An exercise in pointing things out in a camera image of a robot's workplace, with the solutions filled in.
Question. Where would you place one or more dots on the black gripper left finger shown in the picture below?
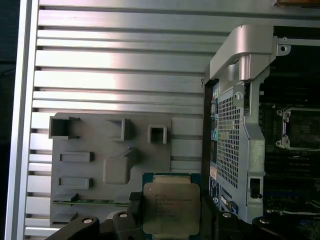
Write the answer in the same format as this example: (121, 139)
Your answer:
(132, 225)

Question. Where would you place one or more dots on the CPU socket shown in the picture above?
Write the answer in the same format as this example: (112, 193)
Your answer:
(305, 130)

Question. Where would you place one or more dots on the brown base plate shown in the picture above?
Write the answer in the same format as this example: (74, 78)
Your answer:
(300, 2)

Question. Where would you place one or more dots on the black PC case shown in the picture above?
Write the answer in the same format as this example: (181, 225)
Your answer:
(255, 155)

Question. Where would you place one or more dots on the green motherboard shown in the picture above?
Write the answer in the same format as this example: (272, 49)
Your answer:
(287, 175)

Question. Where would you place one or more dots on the grey parts rack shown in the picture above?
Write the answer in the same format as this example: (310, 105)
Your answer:
(87, 140)

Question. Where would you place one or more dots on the silver CPU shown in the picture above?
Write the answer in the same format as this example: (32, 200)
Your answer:
(170, 200)

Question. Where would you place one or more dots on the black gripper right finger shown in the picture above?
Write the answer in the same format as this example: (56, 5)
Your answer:
(220, 225)

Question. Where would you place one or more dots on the green RAM stick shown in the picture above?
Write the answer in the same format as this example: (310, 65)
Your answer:
(100, 201)

